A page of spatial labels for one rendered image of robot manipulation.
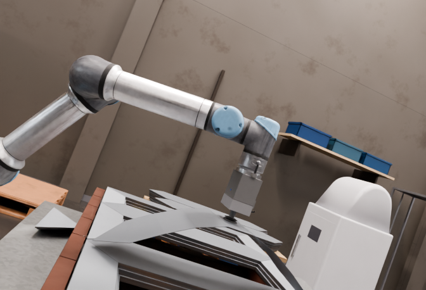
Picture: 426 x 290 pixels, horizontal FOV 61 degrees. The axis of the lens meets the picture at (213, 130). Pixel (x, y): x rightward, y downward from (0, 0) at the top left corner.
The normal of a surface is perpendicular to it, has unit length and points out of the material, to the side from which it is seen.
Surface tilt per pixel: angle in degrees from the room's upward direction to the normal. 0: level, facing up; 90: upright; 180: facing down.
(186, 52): 90
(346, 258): 90
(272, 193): 90
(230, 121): 92
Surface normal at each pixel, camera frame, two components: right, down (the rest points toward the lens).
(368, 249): 0.28, 0.05
